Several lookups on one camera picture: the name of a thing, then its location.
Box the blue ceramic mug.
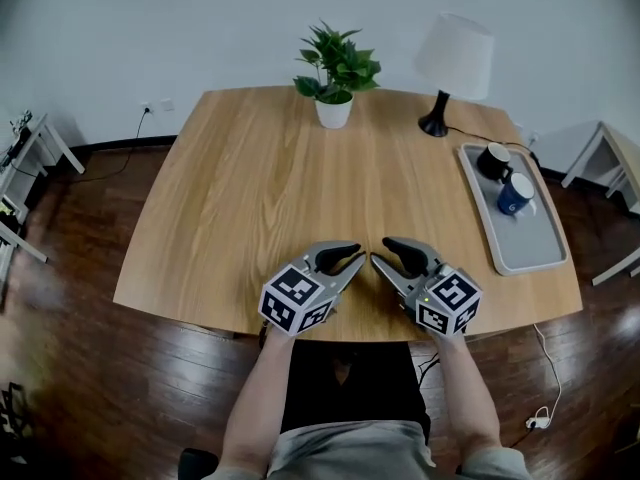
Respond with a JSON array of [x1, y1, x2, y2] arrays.
[[496, 171, 539, 218]]

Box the white shade black base lamp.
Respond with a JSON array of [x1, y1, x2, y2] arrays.
[[413, 11, 496, 138]]

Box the white frame table with clutter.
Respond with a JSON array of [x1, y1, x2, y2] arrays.
[[0, 110, 86, 269]]

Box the black wall socket cable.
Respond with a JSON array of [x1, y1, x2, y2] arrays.
[[49, 110, 151, 184]]

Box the white side table wooden top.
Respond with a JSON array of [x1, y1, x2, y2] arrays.
[[560, 120, 640, 287]]

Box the person's black trousers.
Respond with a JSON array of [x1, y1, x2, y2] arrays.
[[279, 340, 432, 444]]

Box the green plant in white pot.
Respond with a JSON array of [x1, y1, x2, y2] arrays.
[[292, 17, 383, 130]]

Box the person's right forearm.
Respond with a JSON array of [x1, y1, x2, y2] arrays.
[[433, 332, 503, 462]]

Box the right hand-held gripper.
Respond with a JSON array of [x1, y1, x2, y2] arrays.
[[369, 236, 485, 338]]

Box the black chair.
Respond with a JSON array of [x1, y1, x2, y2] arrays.
[[178, 447, 220, 480]]

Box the person's left forearm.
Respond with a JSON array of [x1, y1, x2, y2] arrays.
[[219, 327, 296, 474]]

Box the person's grey shirt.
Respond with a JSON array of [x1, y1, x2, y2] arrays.
[[199, 419, 534, 480]]

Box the black lamp cable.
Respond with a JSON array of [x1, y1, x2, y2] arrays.
[[444, 125, 541, 169]]

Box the black ceramic mug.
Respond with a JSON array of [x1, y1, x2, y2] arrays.
[[475, 142, 515, 184]]

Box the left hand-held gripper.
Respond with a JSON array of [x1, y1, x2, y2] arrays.
[[257, 240, 367, 338]]

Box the grey rectangular tray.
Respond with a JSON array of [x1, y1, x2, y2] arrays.
[[457, 141, 570, 277]]

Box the white power strip with cable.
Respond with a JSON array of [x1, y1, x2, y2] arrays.
[[524, 322, 564, 430]]

